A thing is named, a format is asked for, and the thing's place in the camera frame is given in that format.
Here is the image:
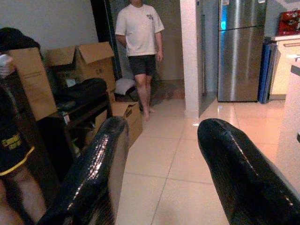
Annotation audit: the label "cream kitchen cabinet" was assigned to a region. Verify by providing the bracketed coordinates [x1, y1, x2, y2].
[269, 35, 300, 96]

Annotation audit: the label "person in black shorts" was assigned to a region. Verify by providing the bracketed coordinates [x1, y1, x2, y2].
[0, 89, 47, 225]

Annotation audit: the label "open cardboard box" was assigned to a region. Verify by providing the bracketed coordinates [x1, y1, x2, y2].
[45, 46, 77, 68]
[75, 42, 117, 92]

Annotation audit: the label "red snack bag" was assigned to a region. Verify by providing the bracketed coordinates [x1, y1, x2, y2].
[278, 9, 300, 36]

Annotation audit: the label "black cloth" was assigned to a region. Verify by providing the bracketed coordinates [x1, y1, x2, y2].
[0, 27, 41, 52]

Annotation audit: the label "person in white t-shirt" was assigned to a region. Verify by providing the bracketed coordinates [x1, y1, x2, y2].
[114, 0, 165, 122]

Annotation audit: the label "low cardboard box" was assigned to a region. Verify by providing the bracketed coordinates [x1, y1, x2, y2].
[111, 101, 143, 147]

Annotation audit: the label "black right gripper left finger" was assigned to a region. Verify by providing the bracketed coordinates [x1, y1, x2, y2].
[37, 116, 130, 225]

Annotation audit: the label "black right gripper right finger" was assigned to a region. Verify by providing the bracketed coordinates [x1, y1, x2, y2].
[197, 118, 300, 225]

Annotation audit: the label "stainless steel refrigerator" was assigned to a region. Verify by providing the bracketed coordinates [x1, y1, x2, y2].
[217, 0, 268, 103]

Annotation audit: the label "dark wooden table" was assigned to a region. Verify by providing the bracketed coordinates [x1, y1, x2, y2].
[37, 93, 113, 165]

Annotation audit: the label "blue folded boards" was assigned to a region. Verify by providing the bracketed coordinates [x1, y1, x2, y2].
[257, 38, 278, 104]

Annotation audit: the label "black bag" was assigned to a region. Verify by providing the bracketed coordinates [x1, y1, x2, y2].
[55, 78, 108, 105]

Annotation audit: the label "white pillow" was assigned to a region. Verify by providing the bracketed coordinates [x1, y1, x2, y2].
[114, 78, 136, 96]

